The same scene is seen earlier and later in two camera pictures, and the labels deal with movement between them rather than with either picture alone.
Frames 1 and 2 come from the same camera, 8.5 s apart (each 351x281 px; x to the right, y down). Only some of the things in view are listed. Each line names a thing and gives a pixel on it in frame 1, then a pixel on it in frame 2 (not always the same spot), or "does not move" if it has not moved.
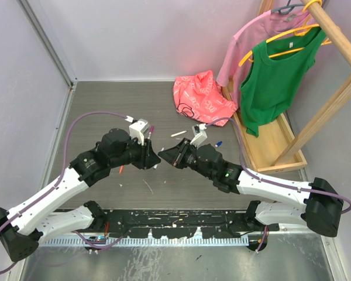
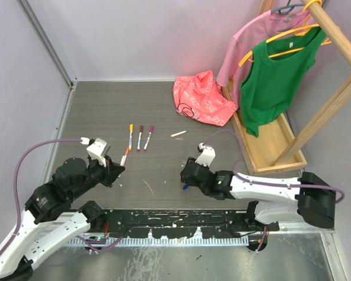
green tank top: x=278 y=68 does not move
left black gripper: x=145 y=161 to x=111 y=171
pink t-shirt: x=266 y=26 does not move
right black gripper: x=175 y=156 to x=185 y=180
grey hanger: x=285 y=9 does not move
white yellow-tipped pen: x=178 y=133 does not move
